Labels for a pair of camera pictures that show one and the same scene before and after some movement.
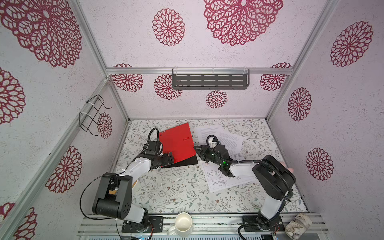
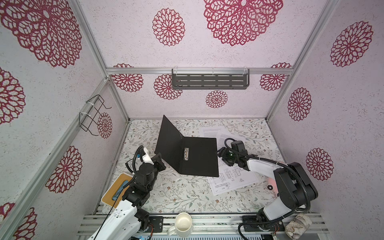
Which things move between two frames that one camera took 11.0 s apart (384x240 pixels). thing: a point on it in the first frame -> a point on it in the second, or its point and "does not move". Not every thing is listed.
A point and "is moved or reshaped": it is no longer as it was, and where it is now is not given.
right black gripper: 203,152 -> 223,155
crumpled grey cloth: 297,228 does not move
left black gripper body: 163,159 -> 157,167
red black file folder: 178,141 is moved or reshaped
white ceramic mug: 183,227 does not move
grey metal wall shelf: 210,78 does not move
